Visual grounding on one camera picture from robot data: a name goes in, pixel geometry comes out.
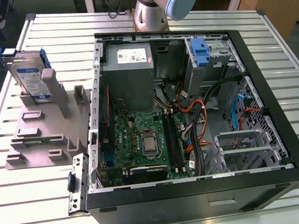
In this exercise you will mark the hard disk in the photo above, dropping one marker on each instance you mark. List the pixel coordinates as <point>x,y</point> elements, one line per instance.
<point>32,81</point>

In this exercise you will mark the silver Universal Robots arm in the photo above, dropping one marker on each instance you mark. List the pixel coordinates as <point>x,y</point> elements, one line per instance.
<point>149,13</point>

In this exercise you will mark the metal disk bay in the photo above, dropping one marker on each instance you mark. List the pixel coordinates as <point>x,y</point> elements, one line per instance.
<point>237,135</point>

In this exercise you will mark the grey parts rack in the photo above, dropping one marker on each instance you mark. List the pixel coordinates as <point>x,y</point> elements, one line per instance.
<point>49,122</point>

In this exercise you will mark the green RAM stick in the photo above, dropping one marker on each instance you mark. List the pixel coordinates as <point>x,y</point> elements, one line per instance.
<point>35,142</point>

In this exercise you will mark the grey power supply unit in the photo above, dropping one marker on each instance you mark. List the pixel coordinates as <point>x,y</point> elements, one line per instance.
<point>128,87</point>

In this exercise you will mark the green motherboard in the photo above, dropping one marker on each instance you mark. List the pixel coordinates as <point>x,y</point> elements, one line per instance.
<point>125,125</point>

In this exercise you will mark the silver CPU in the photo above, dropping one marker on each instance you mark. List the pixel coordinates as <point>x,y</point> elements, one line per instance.
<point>150,143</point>

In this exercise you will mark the blue plastic drive latch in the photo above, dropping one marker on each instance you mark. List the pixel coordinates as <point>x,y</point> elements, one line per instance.
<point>199,56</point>

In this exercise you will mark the black CPU socket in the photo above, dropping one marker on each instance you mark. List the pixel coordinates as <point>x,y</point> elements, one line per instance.
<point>151,155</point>

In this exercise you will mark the metal optical drive cage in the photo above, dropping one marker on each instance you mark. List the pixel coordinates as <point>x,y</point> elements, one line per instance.
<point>197,80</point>

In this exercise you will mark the black RAM slot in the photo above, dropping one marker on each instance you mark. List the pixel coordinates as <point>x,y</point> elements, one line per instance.
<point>170,142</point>
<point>177,143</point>

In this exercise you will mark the black graphics card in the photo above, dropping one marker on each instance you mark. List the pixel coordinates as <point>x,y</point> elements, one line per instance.
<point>148,174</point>

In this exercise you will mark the black open PC case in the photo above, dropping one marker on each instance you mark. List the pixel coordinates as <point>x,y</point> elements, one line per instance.
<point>175,205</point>

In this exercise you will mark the white table frame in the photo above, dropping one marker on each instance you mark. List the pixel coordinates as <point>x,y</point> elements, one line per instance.
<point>89,3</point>

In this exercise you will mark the metal expansion slot bracket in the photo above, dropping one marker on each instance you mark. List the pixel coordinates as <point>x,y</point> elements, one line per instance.
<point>80,175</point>

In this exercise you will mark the black blue bracket latch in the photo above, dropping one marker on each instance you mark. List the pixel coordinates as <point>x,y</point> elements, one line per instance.
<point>71,181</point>

